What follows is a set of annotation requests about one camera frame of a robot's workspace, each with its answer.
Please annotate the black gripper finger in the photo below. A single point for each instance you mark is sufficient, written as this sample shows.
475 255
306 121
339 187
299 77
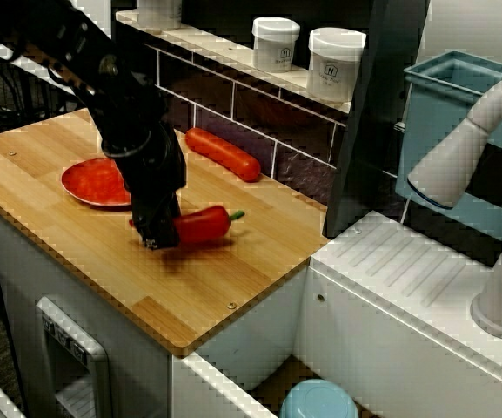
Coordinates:
157 231

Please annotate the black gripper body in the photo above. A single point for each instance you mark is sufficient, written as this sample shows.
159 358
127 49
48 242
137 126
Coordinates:
155 174

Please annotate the red toy pepper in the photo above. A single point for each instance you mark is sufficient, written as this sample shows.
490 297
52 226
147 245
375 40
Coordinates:
202 226

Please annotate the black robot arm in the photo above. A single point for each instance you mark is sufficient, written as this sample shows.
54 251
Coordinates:
81 65

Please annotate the red round plate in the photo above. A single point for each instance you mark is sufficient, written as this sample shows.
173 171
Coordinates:
89 183

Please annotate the orange toy sausage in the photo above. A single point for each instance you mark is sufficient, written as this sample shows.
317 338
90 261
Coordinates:
224 154

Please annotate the dark tiled backsplash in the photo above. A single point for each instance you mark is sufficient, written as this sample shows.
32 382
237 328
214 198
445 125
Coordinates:
216 100

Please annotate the white kitchen cabinet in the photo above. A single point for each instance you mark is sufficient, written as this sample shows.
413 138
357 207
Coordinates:
24 261

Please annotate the grey toy dishwasher door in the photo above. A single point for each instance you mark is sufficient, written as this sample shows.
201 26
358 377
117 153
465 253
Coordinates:
98 366

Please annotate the white lidded jar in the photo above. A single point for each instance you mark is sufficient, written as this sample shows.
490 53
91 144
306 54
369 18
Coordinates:
159 13
276 43
335 65

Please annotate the dark grey upright panel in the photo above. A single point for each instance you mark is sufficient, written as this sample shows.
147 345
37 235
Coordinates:
376 130

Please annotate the light blue bowl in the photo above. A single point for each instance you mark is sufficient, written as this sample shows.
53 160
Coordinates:
318 400

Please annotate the white sink unit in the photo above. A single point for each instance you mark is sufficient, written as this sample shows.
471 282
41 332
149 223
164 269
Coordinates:
385 313

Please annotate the teal plastic bin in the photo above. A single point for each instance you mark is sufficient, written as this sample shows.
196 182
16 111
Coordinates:
433 109

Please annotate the grey curved faucet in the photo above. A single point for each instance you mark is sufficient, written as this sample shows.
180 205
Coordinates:
450 170

